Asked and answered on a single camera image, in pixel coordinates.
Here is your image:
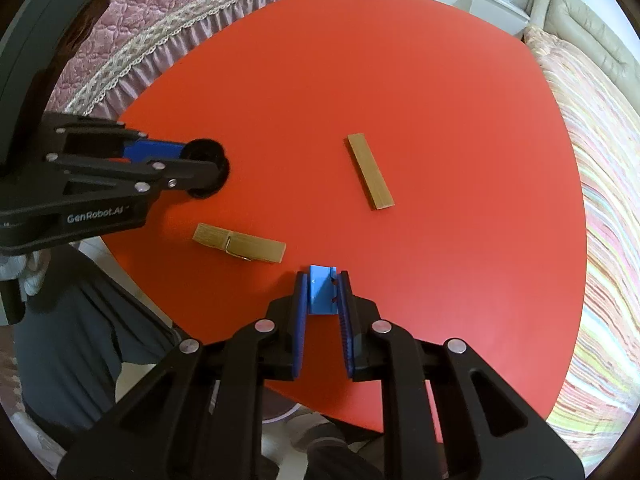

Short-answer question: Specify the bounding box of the wooden clothespin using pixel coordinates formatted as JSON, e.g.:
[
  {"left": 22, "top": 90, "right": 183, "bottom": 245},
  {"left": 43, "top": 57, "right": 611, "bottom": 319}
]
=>
[{"left": 192, "top": 223, "right": 286, "bottom": 263}]

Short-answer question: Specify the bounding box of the black bottle cap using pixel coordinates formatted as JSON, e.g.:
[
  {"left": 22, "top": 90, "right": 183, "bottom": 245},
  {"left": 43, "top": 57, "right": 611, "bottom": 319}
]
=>
[{"left": 180, "top": 139, "right": 231, "bottom": 200}]

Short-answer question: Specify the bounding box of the blue plastic clip piece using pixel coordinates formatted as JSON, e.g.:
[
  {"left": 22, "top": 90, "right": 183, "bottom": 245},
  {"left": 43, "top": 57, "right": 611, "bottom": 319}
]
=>
[{"left": 308, "top": 264, "right": 338, "bottom": 315}]

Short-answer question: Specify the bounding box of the striped bedspread bed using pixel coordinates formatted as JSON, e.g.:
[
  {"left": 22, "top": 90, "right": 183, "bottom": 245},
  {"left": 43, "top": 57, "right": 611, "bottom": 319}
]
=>
[{"left": 524, "top": 26, "right": 639, "bottom": 471}]

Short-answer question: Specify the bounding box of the white nightstand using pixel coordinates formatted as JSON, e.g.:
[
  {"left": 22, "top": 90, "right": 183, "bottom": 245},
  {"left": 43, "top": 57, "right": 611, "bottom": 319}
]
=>
[{"left": 454, "top": 0, "right": 530, "bottom": 38}]

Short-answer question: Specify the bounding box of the beige padded headboard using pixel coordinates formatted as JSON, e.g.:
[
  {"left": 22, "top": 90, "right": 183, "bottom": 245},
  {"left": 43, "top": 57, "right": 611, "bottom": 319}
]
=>
[{"left": 525, "top": 0, "right": 640, "bottom": 112}]

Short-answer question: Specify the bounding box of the pink quilted bed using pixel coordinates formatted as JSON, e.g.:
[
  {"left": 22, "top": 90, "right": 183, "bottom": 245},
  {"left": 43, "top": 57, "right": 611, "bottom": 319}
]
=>
[{"left": 46, "top": 0, "right": 278, "bottom": 119}]

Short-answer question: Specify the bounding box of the flat wooden stick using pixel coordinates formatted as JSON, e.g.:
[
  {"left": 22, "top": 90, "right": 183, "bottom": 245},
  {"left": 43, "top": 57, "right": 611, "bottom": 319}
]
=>
[{"left": 347, "top": 133, "right": 395, "bottom": 210}]

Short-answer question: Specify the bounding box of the red table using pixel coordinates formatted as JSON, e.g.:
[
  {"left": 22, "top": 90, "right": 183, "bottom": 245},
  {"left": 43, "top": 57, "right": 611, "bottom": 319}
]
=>
[{"left": 105, "top": 0, "right": 586, "bottom": 415}]

